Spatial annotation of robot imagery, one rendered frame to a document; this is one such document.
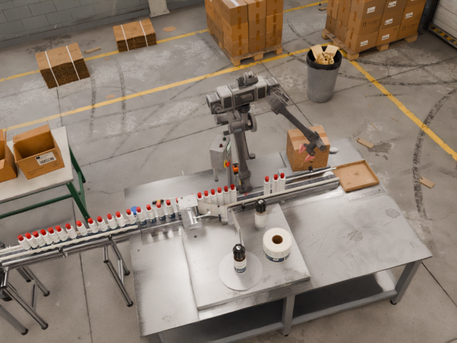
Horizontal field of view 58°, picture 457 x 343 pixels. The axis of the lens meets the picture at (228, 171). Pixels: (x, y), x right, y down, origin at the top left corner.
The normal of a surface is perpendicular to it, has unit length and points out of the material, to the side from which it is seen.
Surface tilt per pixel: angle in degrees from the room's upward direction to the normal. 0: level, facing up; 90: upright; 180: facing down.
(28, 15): 90
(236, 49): 90
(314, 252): 0
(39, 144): 89
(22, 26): 90
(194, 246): 0
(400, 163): 0
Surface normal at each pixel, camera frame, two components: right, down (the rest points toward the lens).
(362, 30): 0.35, 0.69
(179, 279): -0.06, -0.68
